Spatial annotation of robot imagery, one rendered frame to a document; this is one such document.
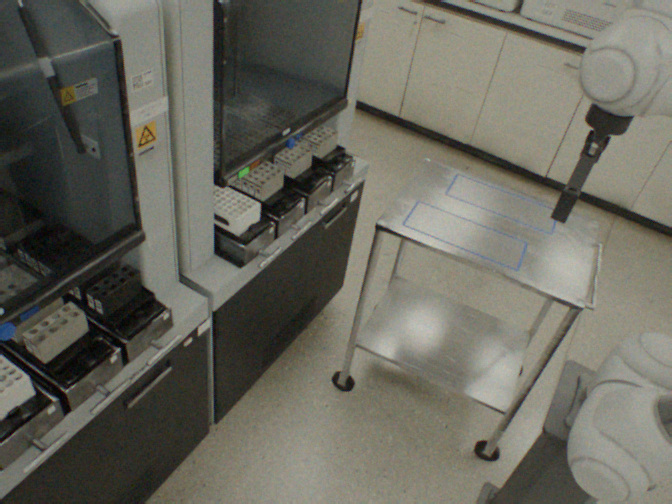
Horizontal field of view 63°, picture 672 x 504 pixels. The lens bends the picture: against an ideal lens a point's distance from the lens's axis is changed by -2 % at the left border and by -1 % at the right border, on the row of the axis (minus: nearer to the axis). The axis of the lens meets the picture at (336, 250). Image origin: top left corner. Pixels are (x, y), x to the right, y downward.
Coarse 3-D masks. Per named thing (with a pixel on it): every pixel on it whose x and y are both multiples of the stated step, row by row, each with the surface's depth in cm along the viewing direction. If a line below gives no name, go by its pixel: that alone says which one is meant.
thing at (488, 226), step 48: (432, 192) 174; (480, 192) 178; (432, 240) 156; (480, 240) 159; (528, 240) 162; (576, 240) 166; (528, 288) 148; (576, 288) 149; (384, 336) 198; (432, 336) 201; (480, 336) 205; (528, 336) 208; (336, 384) 210; (480, 384) 188; (528, 384) 167
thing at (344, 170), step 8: (312, 160) 180; (336, 160) 182; (344, 160) 182; (352, 160) 185; (328, 168) 178; (336, 168) 177; (344, 168) 180; (352, 168) 187; (336, 176) 177; (344, 176) 184; (336, 184) 181; (352, 184) 183; (344, 192) 180
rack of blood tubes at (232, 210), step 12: (216, 192) 152; (228, 192) 152; (216, 204) 148; (228, 204) 148; (240, 204) 149; (252, 204) 151; (216, 216) 153; (228, 216) 144; (240, 216) 145; (252, 216) 149; (228, 228) 147; (240, 228) 146
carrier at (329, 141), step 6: (330, 132) 181; (336, 132) 182; (324, 138) 179; (330, 138) 179; (336, 138) 183; (318, 144) 175; (324, 144) 177; (330, 144) 181; (336, 144) 185; (318, 150) 176; (324, 150) 179; (330, 150) 183; (318, 156) 178
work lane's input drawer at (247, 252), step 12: (216, 228) 149; (252, 228) 149; (264, 228) 151; (216, 240) 150; (228, 240) 147; (240, 240) 146; (252, 240) 148; (264, 240) 153; (240, 252) 147; (252, 252) 150; (264, 252) 152; (276, 252) 153; (264, 264) 149
